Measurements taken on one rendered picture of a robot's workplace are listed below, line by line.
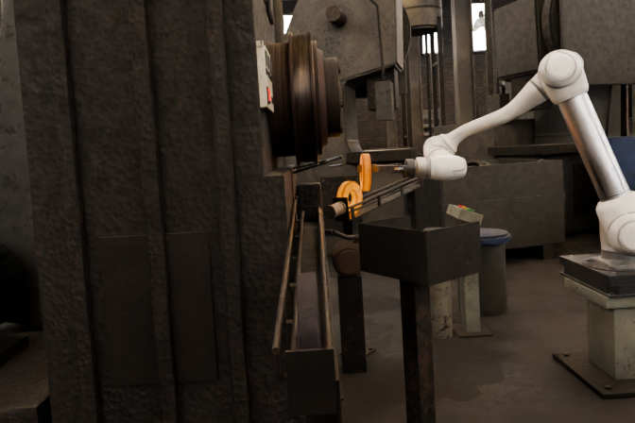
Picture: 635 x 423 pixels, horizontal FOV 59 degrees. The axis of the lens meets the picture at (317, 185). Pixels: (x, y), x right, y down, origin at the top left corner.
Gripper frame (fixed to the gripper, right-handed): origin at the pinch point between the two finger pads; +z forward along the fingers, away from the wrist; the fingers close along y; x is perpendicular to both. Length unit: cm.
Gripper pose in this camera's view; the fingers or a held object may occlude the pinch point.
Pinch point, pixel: (365, 168)
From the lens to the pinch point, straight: 233.9
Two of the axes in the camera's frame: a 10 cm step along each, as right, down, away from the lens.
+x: -0.1, -10.0, -0.6
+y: 0.0, -0.6, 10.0
